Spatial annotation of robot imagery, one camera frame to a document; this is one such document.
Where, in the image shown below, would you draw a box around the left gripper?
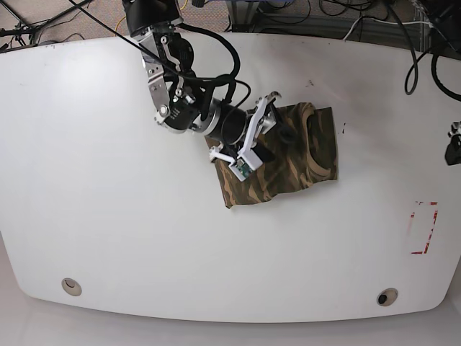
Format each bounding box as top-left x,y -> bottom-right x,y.
444,135 -> 461,166

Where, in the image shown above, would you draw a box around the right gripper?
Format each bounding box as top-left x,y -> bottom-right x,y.
205,107 -> 295,163

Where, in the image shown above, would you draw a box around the camouflage T-shirt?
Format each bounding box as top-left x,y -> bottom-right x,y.
214,102 -> 339,209

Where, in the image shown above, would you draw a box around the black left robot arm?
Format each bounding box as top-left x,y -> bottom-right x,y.
383,0 -> 460,102

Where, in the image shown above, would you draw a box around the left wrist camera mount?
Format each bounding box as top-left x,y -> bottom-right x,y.
448,122 -> 461,138

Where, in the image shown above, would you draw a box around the aluminium frame post base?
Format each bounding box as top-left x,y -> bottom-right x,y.
225,0 -> 261,32

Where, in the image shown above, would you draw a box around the red tape rectangle marking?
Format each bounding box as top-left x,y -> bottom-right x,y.
408,201 -> 438,255

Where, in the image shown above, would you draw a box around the left table cable grommet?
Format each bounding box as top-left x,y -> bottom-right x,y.
61,278 -> 82,297

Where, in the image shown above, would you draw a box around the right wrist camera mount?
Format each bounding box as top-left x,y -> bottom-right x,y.
209,92 -> 281,182

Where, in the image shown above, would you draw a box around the black tripod legs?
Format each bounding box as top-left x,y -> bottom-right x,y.
0,0 -> 94,48

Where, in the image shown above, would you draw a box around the white cable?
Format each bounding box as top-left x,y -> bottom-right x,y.
341,14 -> 433,41

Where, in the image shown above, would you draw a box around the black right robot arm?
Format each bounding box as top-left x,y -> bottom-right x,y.
122,1 -> 296,169

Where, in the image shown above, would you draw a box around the right table cable grommet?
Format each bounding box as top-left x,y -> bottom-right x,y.
377,288 -> 398,307

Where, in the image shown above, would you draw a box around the table cable grommet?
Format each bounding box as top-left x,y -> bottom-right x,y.
61,278 -> 82,297
377,288 -> 398,307

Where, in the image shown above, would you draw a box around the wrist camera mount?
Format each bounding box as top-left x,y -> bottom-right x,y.
448,122 -> 461,138
209,92 -> 281,182

